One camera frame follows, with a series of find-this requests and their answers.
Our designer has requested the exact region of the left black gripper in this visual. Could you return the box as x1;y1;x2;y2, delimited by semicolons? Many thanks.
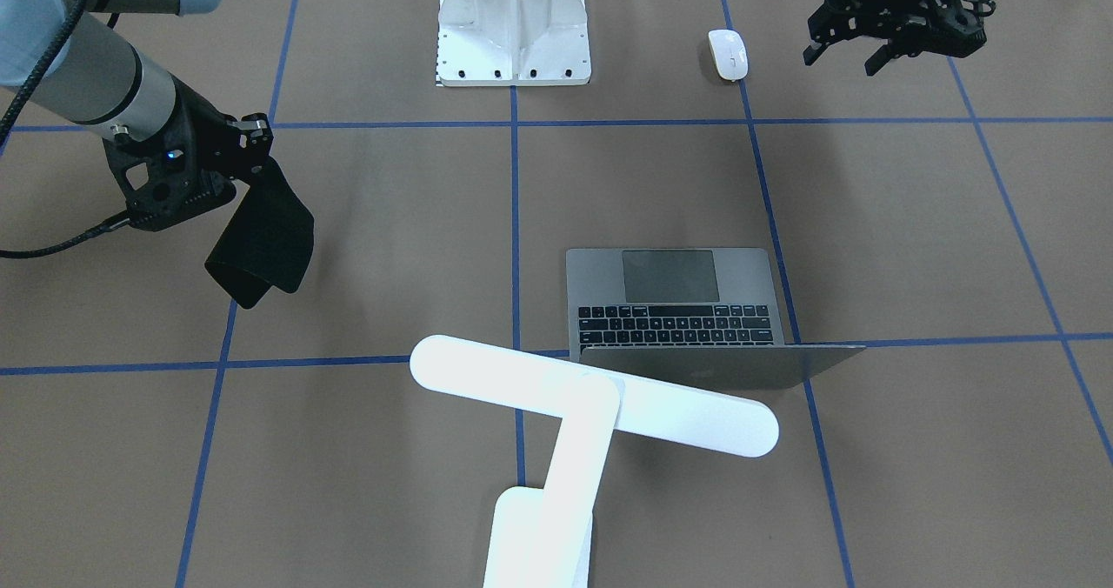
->
802;0;996;77

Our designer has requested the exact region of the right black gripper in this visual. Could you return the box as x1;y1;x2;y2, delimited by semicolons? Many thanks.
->
104;84;273;232

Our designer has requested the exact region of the black mouse pad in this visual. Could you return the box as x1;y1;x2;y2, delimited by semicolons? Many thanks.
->
205;157;315;308

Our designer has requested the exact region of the white computer mouse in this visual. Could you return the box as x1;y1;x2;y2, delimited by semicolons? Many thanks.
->
707;29;749;82

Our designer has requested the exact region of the grey laptop computer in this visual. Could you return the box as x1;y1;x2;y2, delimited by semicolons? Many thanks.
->
565;248;863;392

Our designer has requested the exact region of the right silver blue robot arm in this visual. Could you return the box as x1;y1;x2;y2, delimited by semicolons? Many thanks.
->
3;0;273;231

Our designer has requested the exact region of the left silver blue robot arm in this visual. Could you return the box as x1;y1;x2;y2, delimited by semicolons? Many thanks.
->
802;0;996;77

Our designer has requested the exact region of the white desk lamp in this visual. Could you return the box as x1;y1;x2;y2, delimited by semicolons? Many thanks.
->
410;335;780;587

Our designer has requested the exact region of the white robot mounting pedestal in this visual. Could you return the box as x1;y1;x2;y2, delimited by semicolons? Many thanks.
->
435;0;592;86

